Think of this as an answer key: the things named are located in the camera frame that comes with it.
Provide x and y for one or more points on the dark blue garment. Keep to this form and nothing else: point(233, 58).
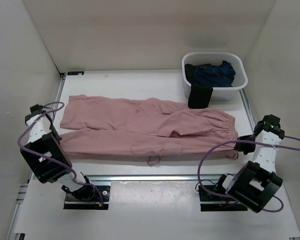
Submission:
point(214, 76)

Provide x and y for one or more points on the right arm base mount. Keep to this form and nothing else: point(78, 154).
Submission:
point(213, 203)

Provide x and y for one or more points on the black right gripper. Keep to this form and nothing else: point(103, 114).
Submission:
point(243, 147)

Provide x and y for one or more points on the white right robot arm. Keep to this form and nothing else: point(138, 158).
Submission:
point(257, 182)

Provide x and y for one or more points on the black garment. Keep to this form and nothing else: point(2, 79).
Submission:
point(200, 88)

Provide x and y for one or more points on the blue corner label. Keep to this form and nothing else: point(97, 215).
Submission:
point(75, 73)

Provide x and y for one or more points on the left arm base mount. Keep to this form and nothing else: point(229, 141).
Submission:
point(92, 202)

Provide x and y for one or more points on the right aluminium rail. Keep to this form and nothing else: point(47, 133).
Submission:
point(248, 109)

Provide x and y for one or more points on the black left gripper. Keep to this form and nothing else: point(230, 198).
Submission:
point(57, 136)

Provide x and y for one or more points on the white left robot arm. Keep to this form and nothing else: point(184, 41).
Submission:
point(40, 147)

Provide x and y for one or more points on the pink trousers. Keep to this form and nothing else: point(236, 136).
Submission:
point(152, 128)

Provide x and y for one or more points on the white plastic basket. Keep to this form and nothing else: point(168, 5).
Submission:
point(215, 58)

